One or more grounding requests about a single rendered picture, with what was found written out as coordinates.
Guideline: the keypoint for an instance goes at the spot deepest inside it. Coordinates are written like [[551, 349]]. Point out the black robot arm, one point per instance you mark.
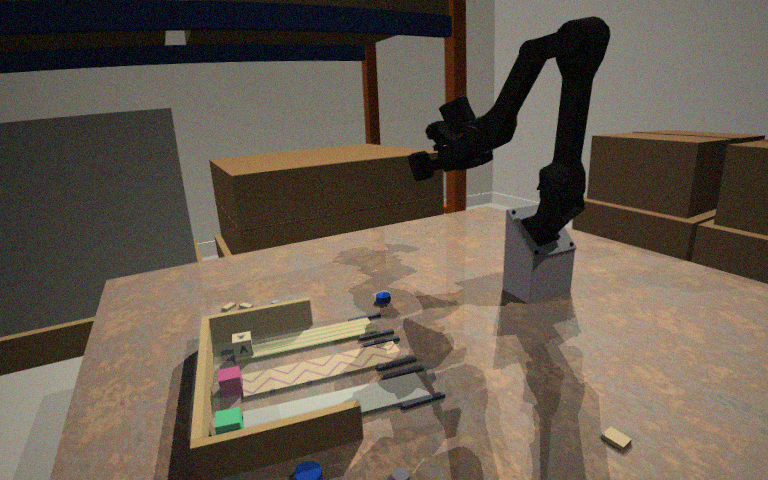
[[579, 47]]

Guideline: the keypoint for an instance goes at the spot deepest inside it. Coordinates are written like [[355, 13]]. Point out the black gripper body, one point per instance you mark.
[[422, 167]]

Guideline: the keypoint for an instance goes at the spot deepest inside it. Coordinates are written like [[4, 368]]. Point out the tan strip with green stripes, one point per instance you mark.
[[350, 330]]

